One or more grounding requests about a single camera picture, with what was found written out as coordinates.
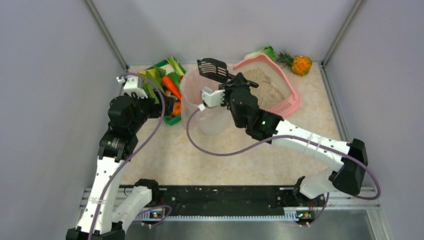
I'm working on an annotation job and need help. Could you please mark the green leafy vegetable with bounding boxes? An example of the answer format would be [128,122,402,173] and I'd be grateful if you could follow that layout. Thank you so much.
[139,67,165,104]

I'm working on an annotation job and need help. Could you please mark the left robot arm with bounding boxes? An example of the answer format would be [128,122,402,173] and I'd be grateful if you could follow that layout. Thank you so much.
[65,94,175,240]

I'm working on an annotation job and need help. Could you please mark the green vegetable tray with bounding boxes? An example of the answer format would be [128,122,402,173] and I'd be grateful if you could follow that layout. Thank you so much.
[142,59,186,126]

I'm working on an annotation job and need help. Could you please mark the toy bok choy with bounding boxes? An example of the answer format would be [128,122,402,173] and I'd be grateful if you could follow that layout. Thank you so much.
[244,46,277,62]

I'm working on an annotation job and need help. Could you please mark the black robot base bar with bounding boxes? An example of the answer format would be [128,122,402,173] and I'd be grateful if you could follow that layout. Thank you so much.
[148,185,325,217]

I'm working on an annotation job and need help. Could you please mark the pink lined trash bin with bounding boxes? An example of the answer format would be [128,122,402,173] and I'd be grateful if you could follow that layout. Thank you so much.
[179,64,239,136]

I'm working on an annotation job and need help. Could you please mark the orange toy carrot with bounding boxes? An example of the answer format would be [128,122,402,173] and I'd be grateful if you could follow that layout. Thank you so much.
[162,75,182,101]

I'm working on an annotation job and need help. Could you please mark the toy pineapple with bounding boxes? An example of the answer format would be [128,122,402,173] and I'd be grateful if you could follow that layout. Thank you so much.
[276,51,313,76]

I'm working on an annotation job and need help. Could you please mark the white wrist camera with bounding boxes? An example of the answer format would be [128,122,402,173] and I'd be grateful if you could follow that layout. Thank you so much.
[116,75,148,99]
[197,87,225,111]

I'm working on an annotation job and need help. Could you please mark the pink litter box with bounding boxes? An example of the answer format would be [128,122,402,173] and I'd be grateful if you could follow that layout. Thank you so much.
[232,53,302,118]

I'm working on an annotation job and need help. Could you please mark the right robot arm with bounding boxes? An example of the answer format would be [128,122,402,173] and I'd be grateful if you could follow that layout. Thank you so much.
[218,73,367,199]

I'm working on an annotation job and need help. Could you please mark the black litter scoop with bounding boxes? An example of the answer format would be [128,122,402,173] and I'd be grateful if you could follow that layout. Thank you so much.
[197,58,259,90]

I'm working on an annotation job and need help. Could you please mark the white green leek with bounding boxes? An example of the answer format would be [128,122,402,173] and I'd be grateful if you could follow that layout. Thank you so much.
[165,56,185,76]

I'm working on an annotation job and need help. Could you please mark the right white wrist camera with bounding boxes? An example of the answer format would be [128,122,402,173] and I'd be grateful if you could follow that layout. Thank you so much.
[197,87,225,111]

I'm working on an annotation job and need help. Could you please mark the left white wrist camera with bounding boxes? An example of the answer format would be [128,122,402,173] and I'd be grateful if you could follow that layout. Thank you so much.
[116,75,148,99]

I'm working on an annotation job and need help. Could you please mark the small orange pumpkin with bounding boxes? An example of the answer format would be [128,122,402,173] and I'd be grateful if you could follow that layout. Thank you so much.
[171,101,181,117]

